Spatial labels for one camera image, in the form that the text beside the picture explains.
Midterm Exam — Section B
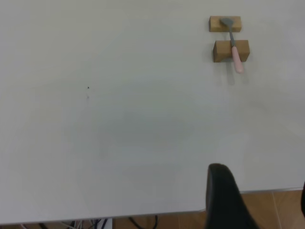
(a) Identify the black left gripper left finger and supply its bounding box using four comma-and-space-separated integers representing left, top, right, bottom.
205, 163, 260, 229

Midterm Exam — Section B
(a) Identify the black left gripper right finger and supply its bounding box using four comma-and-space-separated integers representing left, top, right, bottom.
300, 181, 305, 229

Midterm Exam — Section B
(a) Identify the black cable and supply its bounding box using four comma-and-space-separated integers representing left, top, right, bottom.
128, 215, 159, 229

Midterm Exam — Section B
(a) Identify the arched wooden block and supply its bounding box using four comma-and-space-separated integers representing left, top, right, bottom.
212, 40, 250, 63

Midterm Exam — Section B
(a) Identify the pink handled metal spoon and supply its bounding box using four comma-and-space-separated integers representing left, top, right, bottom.
219, 17, 244, 74

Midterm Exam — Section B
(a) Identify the flat rectangular wooden block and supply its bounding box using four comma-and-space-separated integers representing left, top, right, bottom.
209, 15, 242, 33

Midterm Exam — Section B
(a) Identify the white cable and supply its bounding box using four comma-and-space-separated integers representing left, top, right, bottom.
59, 220, 83, 229

